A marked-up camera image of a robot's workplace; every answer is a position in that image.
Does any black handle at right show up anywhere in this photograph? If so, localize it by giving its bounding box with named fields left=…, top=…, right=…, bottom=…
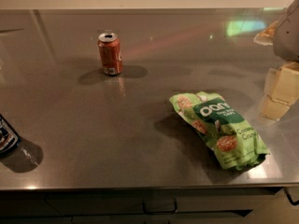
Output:
left=283, top=188, right=299, bottom=206

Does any dark blue can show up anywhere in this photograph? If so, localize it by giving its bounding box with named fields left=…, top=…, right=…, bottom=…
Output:
left=0, top=115, right=21, bottom=157

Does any black drawer handle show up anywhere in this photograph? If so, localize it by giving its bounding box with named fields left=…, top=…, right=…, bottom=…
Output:
left=142, top=198, right=178, bottom=215

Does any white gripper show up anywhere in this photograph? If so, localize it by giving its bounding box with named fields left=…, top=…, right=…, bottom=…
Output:
left=253, top=0, right=299, bottom=120

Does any orange coke can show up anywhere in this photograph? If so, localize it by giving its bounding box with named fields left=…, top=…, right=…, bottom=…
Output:
left=97, top=32, right=122, bottom=76

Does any green rice chip bag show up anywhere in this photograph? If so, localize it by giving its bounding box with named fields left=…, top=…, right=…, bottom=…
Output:
left=169, top=91, right=269, bottom=171

